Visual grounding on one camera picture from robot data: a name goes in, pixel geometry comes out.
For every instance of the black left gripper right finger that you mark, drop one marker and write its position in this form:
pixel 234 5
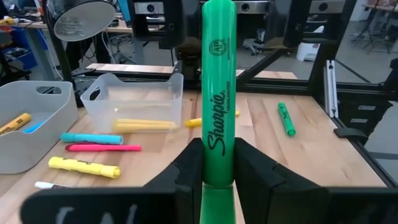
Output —
pixel 280 202

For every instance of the grey plastic bin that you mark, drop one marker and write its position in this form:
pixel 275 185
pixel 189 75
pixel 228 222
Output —
pixel 56 124

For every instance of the orange highlighter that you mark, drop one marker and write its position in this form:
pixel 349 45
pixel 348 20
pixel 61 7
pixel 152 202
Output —
pixel 17 123

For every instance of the white trash bin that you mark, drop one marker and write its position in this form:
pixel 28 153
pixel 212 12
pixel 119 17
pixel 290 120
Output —
pixel 308 53

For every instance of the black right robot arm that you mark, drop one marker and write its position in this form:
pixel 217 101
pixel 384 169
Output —
pixel 189 59

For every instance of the yellow felt-tip pen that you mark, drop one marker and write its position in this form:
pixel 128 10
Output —
pixel 143 128
pixel 143 122
pixel 192 122

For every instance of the silver aluminium extrusion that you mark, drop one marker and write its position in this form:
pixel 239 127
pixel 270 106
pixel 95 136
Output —
pixel 331 90

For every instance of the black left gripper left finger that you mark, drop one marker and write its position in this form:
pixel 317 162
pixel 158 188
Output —
pixel 168 205

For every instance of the black clamp foot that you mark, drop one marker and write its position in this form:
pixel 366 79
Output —
pixel 351 132

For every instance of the blue storage bin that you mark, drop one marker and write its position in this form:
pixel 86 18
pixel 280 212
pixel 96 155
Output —
pixel 21 56

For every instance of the pink felt-tip pen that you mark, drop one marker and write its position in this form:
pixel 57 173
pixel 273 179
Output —
pixel 102 147

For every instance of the clear plastic bin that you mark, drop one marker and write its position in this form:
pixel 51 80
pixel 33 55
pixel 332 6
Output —
pixel 140 99

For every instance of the brown Expo dry-erase marker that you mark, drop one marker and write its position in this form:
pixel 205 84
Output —
pixel 45 185

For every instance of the green Sharpie highlighter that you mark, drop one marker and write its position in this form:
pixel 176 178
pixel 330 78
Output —
pixel 217 93
pixel 286 119

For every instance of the blue Sharpie highlighter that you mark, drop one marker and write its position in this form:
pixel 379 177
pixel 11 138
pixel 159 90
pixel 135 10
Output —
pixel 93 138

